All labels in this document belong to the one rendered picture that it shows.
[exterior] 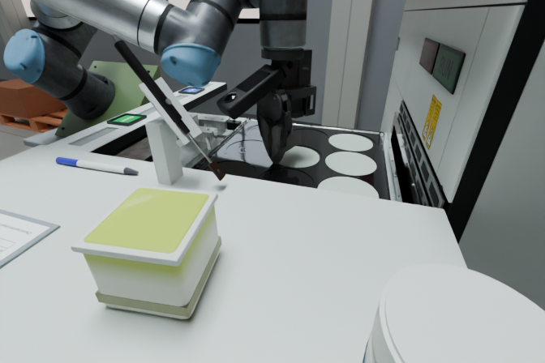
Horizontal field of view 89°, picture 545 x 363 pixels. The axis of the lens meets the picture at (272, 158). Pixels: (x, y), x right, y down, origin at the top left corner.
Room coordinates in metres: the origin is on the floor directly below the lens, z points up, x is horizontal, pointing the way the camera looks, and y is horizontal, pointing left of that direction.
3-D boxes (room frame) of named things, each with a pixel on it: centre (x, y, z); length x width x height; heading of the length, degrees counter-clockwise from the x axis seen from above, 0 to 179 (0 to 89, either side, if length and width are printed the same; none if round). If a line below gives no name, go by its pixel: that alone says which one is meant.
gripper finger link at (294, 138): (0.48, -0.03, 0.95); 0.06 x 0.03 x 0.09; 126
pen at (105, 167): (0.35, 0.25, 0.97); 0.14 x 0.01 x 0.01; 75
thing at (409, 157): (0.47, -0.26, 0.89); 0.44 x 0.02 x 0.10; 163
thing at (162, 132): (0.32, 0.12, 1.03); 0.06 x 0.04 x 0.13; 73
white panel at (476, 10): (0.64, -0.32, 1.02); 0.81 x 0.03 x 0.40; 163
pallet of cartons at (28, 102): (3.25, 2.47, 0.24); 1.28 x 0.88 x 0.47; 67
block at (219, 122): (0.73, 0.16, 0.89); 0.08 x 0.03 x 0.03; 73
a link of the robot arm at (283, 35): (0.49, -0.02, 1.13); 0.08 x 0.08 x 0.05
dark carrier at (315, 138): (0.52, -0.05, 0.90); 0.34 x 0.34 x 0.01; 73
